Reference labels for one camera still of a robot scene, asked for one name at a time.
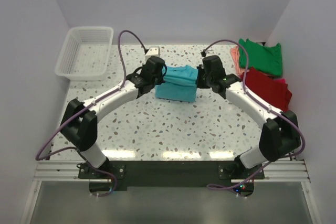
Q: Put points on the pink folded t shirt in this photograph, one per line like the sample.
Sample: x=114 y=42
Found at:
x=234 y=52

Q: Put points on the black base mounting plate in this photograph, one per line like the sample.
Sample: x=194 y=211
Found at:
x=121 y=175

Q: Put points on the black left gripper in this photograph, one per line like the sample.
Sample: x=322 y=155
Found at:
x=160 y=80

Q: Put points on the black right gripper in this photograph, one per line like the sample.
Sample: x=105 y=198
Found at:
x=199 y=83

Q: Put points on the turquoise t shirt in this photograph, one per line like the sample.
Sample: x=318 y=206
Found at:
x=179 y=84

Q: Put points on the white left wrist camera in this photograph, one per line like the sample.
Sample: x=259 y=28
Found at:
x=153 y=51

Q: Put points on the white plastic basket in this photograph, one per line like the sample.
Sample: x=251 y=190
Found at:
x=85 y=53

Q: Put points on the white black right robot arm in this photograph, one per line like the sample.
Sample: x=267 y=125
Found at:
x=279 y=130

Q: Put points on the red folded t shirt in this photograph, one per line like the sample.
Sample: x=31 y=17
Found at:
x=272 y=91

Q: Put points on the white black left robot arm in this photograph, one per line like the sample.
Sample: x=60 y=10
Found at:
x=80 y=121

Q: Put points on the green folded t shirt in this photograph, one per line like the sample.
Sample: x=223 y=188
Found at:
x=265 y=59

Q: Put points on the aluminium front rail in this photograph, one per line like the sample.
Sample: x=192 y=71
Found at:
x=279 y=171

